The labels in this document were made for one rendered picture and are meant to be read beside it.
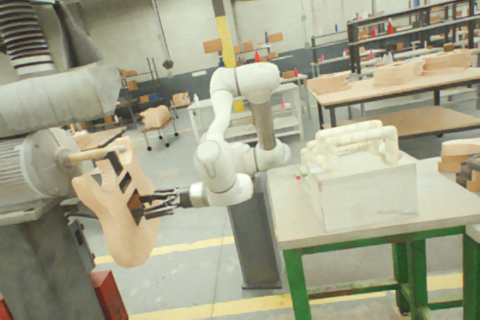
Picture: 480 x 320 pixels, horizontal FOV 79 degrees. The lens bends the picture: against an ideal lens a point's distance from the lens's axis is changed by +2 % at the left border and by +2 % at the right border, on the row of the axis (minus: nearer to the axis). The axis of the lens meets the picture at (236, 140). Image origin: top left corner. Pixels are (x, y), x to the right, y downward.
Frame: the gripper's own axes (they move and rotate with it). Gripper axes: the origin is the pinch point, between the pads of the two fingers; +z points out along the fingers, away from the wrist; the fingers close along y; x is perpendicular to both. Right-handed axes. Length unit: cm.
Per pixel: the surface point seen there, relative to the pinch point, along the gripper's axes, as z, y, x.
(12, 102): 19.5, -3.1, 44.5
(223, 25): -1, 703, 14
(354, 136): -73, -10, 17
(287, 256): -49, -18, -16
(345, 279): -82, 47, -115
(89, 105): -1.9, -3.9, 39.5
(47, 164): 23.4, 1.0, 22.2
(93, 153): 11.0, 7.0, 20.1
